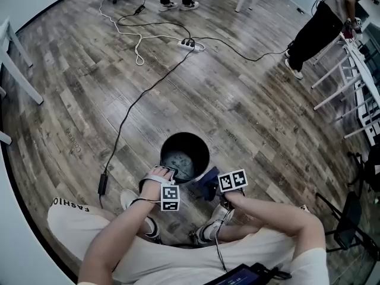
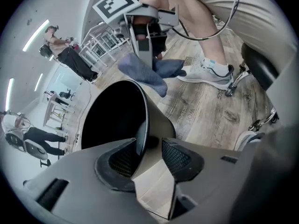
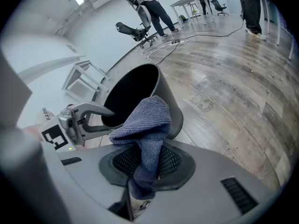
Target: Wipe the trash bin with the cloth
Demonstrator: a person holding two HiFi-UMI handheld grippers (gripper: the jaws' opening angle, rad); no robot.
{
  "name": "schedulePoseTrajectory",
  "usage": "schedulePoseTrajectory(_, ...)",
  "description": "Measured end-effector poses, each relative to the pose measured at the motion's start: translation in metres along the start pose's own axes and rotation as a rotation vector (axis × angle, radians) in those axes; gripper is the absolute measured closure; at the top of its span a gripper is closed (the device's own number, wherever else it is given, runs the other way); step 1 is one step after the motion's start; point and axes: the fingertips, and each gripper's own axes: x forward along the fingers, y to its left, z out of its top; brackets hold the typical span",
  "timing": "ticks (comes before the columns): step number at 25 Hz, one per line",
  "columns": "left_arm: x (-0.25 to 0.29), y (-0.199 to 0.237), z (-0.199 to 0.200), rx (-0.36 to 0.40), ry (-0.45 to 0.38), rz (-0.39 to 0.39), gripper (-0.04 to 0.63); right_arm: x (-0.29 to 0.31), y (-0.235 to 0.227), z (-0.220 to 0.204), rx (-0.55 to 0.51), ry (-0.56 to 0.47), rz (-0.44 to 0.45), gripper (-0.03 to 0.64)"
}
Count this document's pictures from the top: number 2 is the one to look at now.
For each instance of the dark blue cloth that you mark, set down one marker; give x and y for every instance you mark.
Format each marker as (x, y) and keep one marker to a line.
(142, 73)

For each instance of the grey office chair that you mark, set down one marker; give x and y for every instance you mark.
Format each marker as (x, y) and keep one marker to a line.
(35, 149)

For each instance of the black office chair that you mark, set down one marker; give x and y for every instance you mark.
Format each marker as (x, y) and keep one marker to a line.
(65, 94)

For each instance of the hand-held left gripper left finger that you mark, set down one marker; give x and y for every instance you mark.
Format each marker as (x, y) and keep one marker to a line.
(93, 195)

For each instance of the black round bucket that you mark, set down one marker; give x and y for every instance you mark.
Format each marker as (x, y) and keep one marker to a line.
(112, 115)

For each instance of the black stool with chrome base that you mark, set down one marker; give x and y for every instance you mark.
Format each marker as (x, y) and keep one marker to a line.
(259, 64)

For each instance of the person's white shoe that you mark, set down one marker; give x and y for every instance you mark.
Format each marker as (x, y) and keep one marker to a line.
(245, 140)
(201, 77)

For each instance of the white table frame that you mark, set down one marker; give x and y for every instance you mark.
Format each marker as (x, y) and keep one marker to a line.
(87, 41)

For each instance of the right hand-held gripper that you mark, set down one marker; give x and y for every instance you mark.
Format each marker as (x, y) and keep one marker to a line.
(116, 4)

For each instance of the person's beige shorts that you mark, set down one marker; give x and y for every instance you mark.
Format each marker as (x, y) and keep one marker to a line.
(245, 13)

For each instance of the person's right leg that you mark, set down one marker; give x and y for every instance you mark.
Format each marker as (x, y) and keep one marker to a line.
(198, 27)

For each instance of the ceiling light strip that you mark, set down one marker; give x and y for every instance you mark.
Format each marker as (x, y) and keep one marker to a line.
(38, 81)
(36, 35)
(9, 94)

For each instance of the person's right white shoe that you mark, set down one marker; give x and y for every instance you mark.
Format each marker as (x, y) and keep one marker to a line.
(201, 77)

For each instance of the person's right white sock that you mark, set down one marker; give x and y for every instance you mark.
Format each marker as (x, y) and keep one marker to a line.
(218, 67)

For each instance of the person's left white shoe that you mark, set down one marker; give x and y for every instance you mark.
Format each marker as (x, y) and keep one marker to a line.
(245, 140)

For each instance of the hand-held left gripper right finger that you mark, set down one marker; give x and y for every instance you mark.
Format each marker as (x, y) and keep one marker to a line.
(210, 183)

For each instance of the white table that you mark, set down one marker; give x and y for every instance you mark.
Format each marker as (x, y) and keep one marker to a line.
(50, 108)

